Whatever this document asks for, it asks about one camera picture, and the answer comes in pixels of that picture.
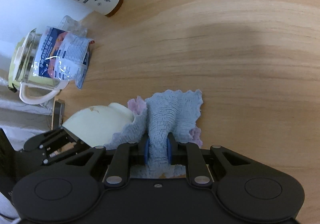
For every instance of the black phone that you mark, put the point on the black phone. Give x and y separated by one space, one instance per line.
58 112

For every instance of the cream ceramic bowl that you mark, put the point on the cream ceramic bowl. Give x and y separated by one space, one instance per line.
96 125

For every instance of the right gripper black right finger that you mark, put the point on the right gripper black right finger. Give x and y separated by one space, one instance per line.
208 167

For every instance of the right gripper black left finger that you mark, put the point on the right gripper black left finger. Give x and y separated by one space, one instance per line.
112 167

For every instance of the glass kettle cream handle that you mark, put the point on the glass kettle cream handle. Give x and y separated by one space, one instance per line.
33 89

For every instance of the blue white plastic package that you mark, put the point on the blue white plastic package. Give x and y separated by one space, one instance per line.
62 57

